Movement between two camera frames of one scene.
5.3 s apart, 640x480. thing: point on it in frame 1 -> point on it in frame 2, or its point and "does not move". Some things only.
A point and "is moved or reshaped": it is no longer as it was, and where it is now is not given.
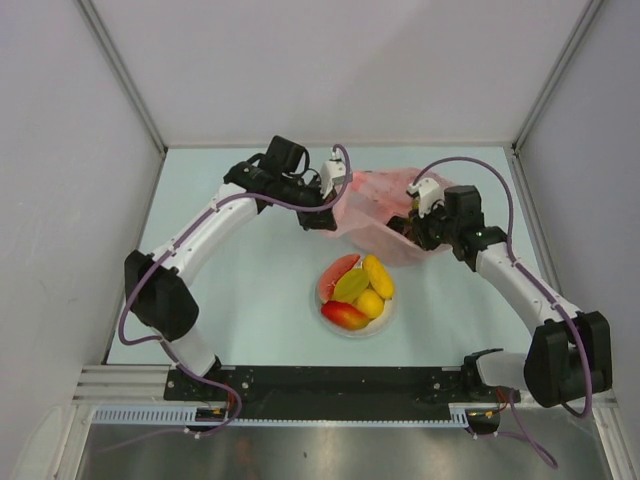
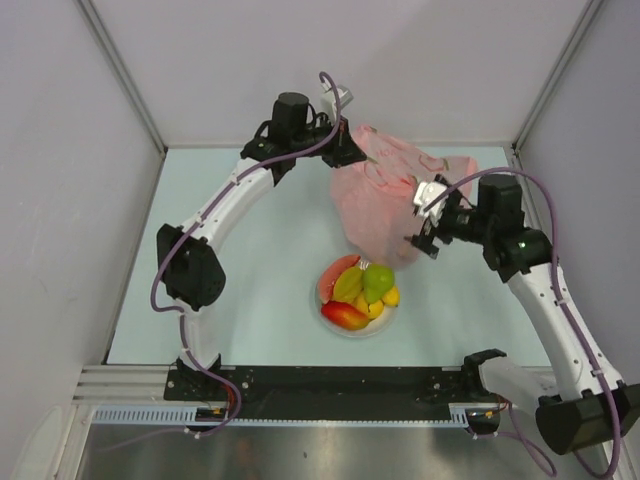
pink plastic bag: (373, 198) is moved or reshaped
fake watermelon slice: (332, 272) does not move
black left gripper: (319, 219) -> (343, 150)
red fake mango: (344, 315) does not move
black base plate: (334, 392) does not move
